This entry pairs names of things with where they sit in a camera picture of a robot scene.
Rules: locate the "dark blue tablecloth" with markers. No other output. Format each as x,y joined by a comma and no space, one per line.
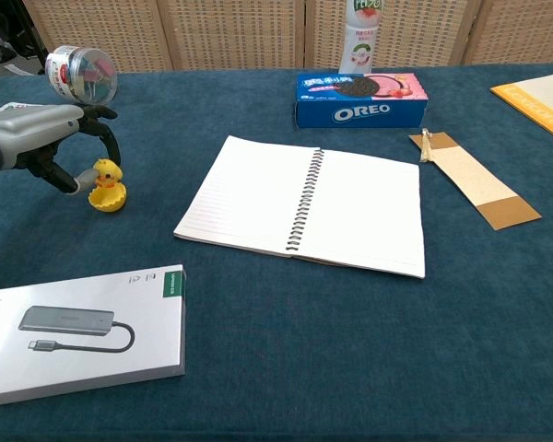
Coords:
304,345

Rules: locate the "clear jar of binder clips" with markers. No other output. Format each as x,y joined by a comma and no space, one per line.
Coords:
83,77

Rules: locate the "white drink bottle yellow cap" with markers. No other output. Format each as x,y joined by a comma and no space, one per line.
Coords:
360,46

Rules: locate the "yellow beige booklet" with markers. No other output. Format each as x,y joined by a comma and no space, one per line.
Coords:
541,99

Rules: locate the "wicker folding screen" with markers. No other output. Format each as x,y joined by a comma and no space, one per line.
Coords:
235,32

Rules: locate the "white USB hub box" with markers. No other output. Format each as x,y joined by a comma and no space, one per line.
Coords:
87,331

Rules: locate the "yellow eggshell cup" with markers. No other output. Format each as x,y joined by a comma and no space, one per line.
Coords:
109,202

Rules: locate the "black tripod stand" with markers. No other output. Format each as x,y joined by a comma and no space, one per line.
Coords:
9,32

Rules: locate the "open spiral notebook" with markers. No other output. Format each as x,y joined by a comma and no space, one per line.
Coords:
364,212

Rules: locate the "blue pink Oreo box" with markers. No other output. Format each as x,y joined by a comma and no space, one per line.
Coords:
359,112

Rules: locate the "brown bookmark with tassel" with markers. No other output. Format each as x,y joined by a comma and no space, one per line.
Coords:
474,182

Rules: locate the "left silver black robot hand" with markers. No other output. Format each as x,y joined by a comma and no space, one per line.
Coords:
27,131

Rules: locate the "yellow rubber duck toy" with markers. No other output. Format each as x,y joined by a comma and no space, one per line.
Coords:
108,174

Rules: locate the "white snack packet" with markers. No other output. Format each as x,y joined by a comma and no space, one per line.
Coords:
16,105

